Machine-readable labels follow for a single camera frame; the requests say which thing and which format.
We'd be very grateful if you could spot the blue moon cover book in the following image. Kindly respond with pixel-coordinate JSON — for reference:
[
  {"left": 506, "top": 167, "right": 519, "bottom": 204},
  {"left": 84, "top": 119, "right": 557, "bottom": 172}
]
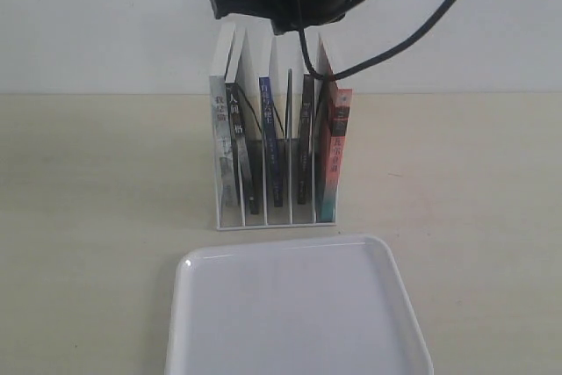
[{"left": 243, "top": 18, "right": 285, "bottom": 208}]

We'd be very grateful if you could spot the dark maroon book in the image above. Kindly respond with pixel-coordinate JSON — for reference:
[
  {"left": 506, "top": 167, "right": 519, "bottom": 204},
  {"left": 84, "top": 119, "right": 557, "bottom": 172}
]
[{"left": 297, "top": 59, "right": 318, "bottom": 206}]

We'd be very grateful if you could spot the red spine book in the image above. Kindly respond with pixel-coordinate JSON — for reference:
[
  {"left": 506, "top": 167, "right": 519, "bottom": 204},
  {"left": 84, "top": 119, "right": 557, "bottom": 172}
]
[{"left": 316, "top": 32, "right": 354, "bottom": 223}]

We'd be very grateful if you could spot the black spine book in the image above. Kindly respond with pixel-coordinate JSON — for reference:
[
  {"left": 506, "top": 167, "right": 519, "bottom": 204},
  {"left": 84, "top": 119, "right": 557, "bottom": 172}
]
[{"left": 226, "top": 28, "right": 259, "bottom": 215}]

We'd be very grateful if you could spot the grey white book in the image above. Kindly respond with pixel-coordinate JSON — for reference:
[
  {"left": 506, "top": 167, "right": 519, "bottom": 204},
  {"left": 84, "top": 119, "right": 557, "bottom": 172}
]
[{"left": 209, "top": 23, "right": 236, "bottom": 227}]

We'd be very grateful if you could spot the white plastic tray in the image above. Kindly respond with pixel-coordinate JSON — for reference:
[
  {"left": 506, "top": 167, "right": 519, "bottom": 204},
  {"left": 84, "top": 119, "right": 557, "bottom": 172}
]
[{"left": 165, "top": 234, "right": 434, "bottom": 374}]

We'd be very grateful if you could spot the black cable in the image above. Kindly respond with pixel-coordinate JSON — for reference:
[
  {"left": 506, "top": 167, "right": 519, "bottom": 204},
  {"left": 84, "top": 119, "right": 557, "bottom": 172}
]
[{"left": 294, "top": 0, "right": 501, "bottom": 84}]

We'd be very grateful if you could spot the white wire book rack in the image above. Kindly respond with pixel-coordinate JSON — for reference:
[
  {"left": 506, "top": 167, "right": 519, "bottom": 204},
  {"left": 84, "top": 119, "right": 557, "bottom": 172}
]
[{"left": 209, "top": 63, "right": 337, "bottom": 230}]

